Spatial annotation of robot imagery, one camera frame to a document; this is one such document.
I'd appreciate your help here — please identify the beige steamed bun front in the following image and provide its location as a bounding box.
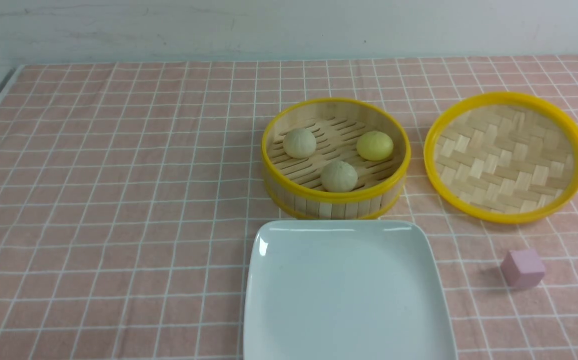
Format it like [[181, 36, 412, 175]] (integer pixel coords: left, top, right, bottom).
[[320, 161, 359, 193]]

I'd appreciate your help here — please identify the yellow steamed bun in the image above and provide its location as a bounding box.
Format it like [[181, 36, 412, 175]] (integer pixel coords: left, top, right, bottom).
[[356, 130, 394, 162]]

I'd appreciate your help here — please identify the beige steamed bun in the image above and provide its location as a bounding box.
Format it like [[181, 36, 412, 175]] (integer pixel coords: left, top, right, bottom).
[[320, 161, 359, 193], [282, 128, 317, 159]]

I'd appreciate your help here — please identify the pink checkered tablecloth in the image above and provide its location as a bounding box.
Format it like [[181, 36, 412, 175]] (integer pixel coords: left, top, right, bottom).
[[0, 55, 578, 360]]

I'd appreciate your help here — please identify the yellow-rimmed bamboo steamer basket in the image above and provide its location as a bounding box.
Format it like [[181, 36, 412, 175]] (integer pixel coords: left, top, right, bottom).
[[261, 98, 411, 220]]

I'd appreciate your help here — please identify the pink cube block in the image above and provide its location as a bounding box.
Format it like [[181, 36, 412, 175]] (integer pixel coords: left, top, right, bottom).
[[500, 248, 546, 289]]

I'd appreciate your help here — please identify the white square plate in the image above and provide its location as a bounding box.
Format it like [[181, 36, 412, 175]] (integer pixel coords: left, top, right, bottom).
[[243, 219, 459, 360]]

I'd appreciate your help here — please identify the yellow-rimmed woven steamer lid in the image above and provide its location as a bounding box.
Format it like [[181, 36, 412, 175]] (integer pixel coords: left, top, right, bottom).
[[424, 91, 578, 224]]

